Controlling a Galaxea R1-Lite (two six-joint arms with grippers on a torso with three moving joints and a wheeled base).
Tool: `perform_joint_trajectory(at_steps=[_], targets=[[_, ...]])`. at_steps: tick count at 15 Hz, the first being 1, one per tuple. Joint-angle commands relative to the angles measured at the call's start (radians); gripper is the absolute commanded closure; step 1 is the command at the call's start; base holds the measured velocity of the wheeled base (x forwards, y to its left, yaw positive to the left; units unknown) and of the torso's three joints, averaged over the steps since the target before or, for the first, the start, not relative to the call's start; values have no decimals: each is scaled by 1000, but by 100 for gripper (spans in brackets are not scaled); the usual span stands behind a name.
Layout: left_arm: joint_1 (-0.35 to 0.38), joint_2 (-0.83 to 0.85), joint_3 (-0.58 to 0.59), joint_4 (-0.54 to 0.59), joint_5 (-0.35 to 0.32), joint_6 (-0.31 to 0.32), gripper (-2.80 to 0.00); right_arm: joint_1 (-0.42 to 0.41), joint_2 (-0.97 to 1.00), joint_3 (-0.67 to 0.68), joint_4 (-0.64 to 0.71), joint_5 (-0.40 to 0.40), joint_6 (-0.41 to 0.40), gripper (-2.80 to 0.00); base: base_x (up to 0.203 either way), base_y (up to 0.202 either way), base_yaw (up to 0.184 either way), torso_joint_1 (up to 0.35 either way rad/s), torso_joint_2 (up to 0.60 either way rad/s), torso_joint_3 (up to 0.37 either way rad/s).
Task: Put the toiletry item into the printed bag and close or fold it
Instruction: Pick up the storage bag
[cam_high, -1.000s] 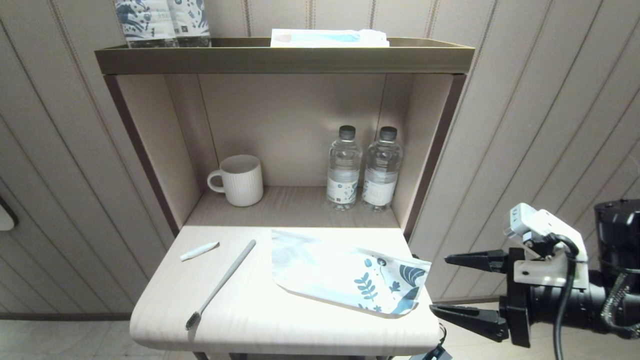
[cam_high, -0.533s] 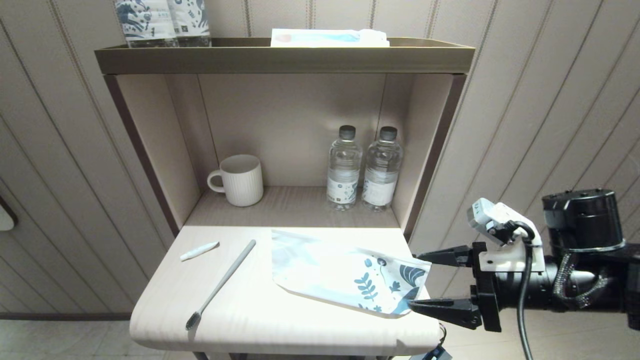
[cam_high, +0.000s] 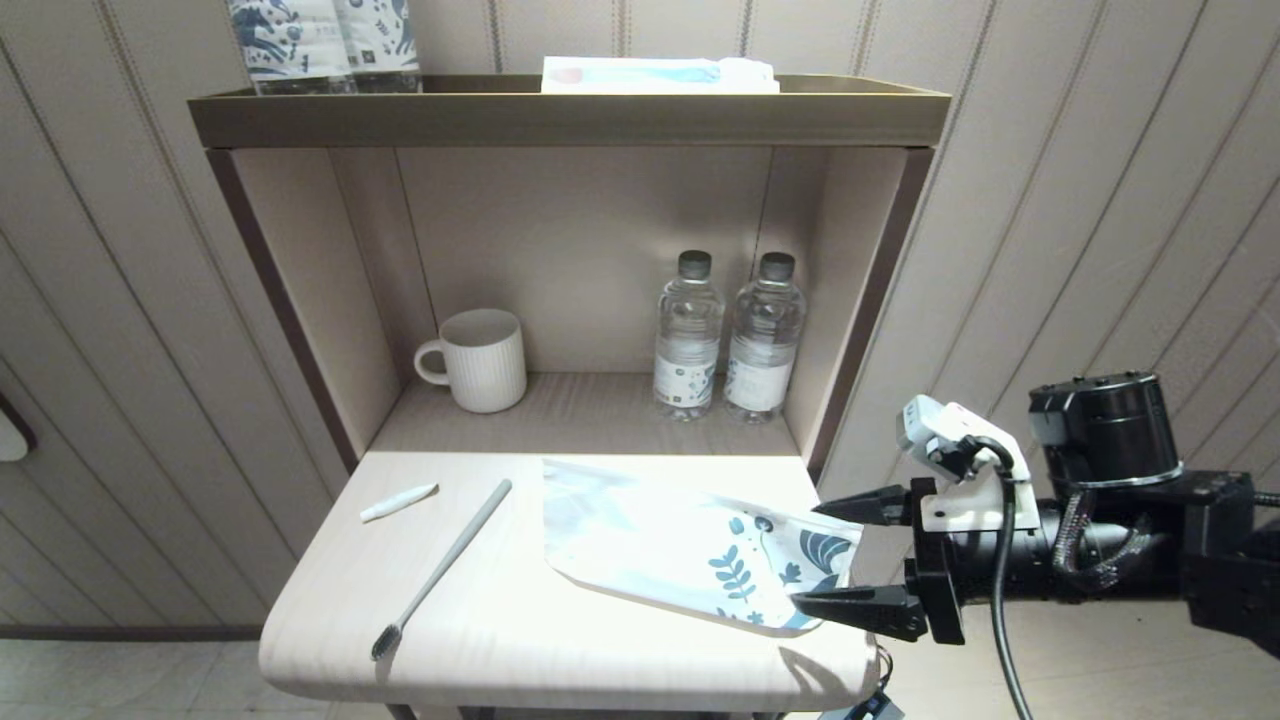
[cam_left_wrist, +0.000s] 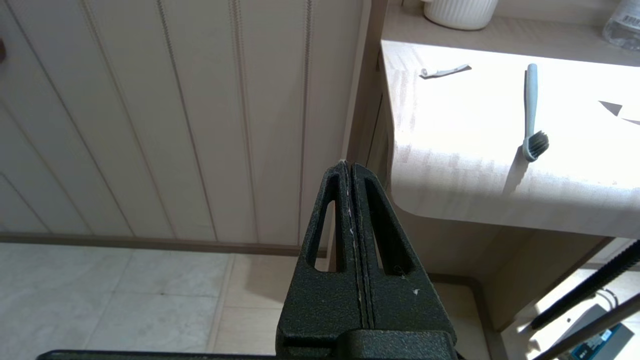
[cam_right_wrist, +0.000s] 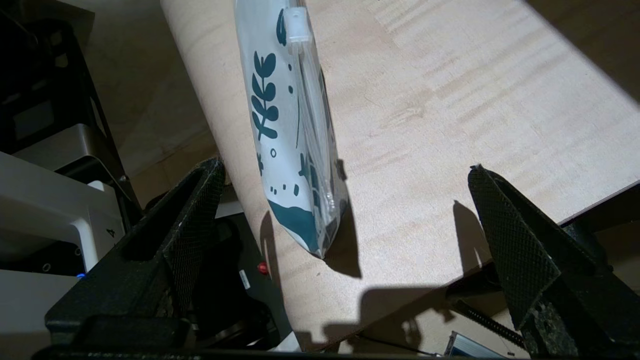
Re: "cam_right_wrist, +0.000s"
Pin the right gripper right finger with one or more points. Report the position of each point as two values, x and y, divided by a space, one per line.
520 250

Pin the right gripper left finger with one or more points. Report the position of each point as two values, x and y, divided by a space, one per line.
170 240

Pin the white blue floral pouch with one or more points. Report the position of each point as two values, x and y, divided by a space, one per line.
280 125

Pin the black white robot base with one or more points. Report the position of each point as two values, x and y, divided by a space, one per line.
45 200

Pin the black blue-edged device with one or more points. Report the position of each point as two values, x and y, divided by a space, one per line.
470 346

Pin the beige wooden shelf unit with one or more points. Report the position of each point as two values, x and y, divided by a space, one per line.
450 100

